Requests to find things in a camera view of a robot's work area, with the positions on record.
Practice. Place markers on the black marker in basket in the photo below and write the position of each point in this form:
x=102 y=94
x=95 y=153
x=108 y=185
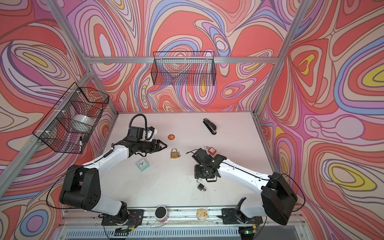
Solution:
x=81 y=145

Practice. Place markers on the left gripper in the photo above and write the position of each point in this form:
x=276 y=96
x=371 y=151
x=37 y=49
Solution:
x=158 y=147

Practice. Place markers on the mint green alarm clock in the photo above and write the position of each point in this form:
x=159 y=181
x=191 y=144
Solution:
x=142 y=164

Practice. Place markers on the black stapler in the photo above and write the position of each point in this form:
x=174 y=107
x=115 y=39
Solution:
x=210 y=126

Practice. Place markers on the aluminium front rail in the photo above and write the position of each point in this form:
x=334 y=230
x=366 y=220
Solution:
x=178 y=217

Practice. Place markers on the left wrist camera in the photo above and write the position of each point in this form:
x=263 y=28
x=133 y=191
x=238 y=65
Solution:
x=150 y=132

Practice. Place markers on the brass padlock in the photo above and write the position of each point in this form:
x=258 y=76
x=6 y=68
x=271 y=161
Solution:
x=175 y=153

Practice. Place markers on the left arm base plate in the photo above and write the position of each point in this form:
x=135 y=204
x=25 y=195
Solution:
x=127 y=217

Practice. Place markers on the small red round disc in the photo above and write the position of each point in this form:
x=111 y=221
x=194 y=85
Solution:
x=171 y=137

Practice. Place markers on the small black padlock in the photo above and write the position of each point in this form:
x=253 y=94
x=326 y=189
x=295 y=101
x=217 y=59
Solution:
x=200 y=186

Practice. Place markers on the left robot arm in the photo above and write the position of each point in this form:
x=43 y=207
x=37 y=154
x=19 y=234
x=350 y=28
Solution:
x=82 y=184

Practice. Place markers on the black wire basket wall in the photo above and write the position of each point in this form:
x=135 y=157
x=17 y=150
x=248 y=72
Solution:
x=184 y=68
x=75 y=114

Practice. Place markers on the black wire basket left wall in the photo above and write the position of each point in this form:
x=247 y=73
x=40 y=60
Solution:
x=75 y=114

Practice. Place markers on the red padlock with keys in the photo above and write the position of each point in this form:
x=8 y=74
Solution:
x=210 y=150

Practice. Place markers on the black wire basket back wall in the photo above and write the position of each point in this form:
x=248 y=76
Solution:
x=184 y=68

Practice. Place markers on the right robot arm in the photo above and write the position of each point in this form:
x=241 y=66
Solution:
x=276 y=197

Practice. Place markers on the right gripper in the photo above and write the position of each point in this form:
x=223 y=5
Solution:
x=197 y=174

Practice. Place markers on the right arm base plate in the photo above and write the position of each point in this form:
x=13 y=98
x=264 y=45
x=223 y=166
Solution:
x=231 y=216

